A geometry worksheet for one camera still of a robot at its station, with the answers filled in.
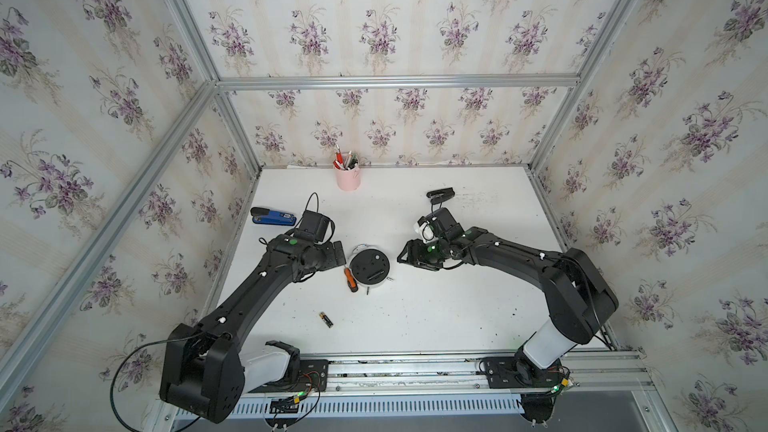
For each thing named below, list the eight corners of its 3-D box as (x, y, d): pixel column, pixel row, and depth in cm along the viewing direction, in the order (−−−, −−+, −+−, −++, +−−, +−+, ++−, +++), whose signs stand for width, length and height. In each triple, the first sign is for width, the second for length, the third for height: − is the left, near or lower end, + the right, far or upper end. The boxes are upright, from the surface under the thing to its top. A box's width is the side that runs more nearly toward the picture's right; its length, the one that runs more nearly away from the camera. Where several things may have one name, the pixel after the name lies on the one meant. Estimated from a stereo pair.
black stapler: (432, 204, 111) (433, 200, 109) (426, 196, 113) (427, 192, 112) (454, 196, 113) (456, 192, 112) (449, 189, 116) (450, 185, 114)
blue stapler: (252, 223, 107) (247, 214, 103) (258, 214, 109) (253, 205, 105) (290, 231, 105) (286, 222, 100) (295, 223, 107) (291, 213, 103)
